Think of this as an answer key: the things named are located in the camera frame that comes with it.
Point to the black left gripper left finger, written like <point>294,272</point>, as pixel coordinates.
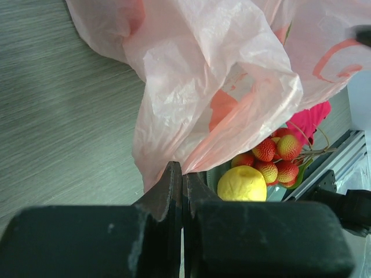
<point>165,195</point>

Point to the red folded cloth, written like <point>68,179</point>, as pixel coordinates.
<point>304,124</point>

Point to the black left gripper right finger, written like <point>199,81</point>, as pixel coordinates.
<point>196,192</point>

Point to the fake yellow pear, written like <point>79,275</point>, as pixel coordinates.
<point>242,183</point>

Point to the aluminium frame rail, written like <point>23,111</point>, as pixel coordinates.
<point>347,167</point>

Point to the light green plate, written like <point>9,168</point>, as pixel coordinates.
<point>211,177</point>

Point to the pink plastic bag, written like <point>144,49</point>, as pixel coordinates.
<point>221,76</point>

